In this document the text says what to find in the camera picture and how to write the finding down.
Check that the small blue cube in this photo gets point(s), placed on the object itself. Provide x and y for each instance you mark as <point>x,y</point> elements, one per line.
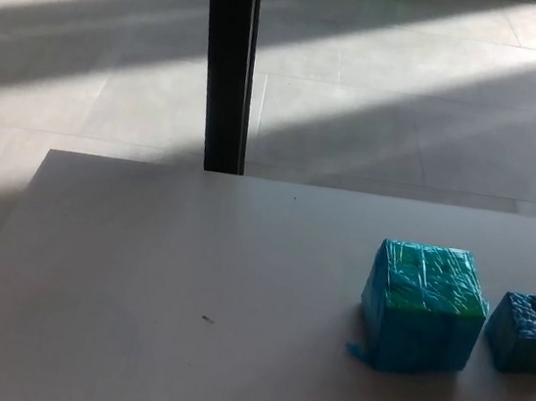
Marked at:
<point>521,338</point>

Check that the large blue wrapped cube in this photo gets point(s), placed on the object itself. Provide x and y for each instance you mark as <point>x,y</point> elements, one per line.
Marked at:
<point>422,320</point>

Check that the black vertical pillar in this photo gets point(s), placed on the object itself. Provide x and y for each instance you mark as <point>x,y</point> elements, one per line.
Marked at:
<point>228,67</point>

